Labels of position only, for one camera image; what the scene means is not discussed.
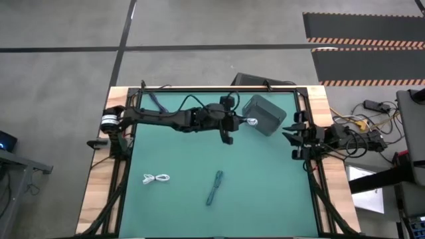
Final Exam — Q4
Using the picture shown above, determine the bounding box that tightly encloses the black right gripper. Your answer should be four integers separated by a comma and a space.
282, 111, 325, 161

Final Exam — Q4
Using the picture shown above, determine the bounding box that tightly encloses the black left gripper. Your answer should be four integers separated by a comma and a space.
217, 95, 249, 145

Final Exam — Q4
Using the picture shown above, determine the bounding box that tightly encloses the grey translucent plastic bin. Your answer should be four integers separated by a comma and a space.
241, 94, 288, 137

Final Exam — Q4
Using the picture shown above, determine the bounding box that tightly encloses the black box behind table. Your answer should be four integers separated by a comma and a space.
230, 72, 296, 87

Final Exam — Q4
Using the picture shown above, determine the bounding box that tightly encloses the green table mat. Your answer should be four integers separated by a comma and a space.
118, 91, 319, 238

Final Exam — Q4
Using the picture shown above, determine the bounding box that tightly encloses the black power strip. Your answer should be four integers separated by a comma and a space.
363, 99, 392, 114

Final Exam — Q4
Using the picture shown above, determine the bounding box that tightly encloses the black stand beam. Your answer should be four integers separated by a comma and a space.
348, 164, 416, 195

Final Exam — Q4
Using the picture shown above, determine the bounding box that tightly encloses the black hazard-striped floor mat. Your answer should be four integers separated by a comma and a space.
302, 12, 425, 47
311, 46, 425, 87

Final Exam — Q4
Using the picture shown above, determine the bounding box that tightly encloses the grey cart top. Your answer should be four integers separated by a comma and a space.
396, 88, 425, 187

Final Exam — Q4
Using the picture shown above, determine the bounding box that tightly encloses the control panel with blue buttons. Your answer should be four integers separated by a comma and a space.
406, 215, 425, 239

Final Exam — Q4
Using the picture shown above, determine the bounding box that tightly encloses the grey metal desk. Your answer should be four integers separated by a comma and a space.
0, 149, 54, 239

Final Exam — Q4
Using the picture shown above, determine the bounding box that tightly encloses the black device with blue light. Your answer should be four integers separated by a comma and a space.
0, 130, 18, 153

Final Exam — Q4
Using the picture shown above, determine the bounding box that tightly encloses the yellow floor cable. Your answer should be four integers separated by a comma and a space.
330, 108, 401, 131

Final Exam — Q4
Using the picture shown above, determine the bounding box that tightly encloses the purple USB-C cable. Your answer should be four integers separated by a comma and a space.
148, 92, 169, 114

